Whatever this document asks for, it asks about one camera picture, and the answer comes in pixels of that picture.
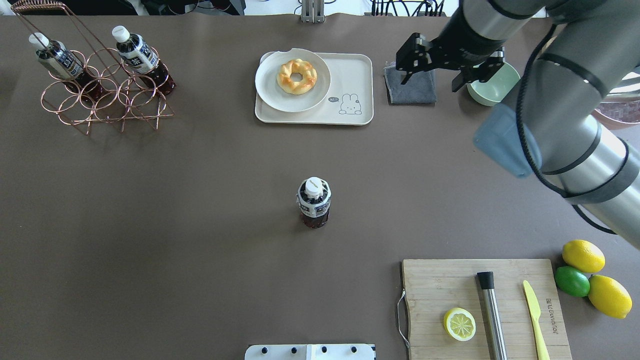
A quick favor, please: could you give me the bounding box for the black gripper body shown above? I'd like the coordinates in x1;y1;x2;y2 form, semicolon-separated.
395;14;505;83

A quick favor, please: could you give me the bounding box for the tea bottle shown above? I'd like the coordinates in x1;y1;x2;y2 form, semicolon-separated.
111;25;176;96
295;177;332;229
29;32;104;104

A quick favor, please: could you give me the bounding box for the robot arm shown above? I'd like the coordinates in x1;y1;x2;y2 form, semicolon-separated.
395;0;639;248

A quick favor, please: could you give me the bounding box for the cream rabbit tray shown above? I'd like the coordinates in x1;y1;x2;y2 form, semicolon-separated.
254;52;374;126

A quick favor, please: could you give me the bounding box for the grey folded cloth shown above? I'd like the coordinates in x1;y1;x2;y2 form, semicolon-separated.
383;62;438;105

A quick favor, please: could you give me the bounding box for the green bowl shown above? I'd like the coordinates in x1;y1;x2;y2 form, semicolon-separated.
466;63;521;107

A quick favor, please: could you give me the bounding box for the white round plate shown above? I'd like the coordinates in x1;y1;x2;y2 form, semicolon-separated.
254;48;331;113

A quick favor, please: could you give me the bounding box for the pink ice bowl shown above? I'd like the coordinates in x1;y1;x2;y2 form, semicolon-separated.
591;68;640;130

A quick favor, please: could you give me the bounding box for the wooden cutting board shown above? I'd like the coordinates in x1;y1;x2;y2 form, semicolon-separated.
402;259;572;360

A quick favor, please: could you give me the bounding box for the whole lemon upper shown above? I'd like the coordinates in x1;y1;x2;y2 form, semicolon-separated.
562;239;606;274

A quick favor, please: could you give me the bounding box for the whole lemon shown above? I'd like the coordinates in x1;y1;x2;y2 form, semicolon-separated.
587;275;633;319
562;239;606;274

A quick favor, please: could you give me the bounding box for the green lime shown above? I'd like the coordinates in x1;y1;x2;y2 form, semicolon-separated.
554;265;591;297

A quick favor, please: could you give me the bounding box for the yellow plastic knife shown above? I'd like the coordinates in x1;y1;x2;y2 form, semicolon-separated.
522;280;551;360

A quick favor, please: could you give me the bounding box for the half lemon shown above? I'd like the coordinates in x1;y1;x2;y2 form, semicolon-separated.
443;307;477;342

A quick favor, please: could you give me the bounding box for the whole lemon lower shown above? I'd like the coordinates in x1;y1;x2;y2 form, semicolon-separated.
587;275;633;319

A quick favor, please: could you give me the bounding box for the steel muddler black tip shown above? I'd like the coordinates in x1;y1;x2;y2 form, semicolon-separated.
477;271;508;360

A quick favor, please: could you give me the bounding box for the glazed ring donut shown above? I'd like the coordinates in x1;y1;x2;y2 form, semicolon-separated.
276;58;318;96

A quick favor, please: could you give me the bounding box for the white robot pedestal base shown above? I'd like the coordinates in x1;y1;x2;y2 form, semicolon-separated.
244;343;377;360

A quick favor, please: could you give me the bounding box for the copper wire bottle rack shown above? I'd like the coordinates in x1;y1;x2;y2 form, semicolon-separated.
11;0;174;135

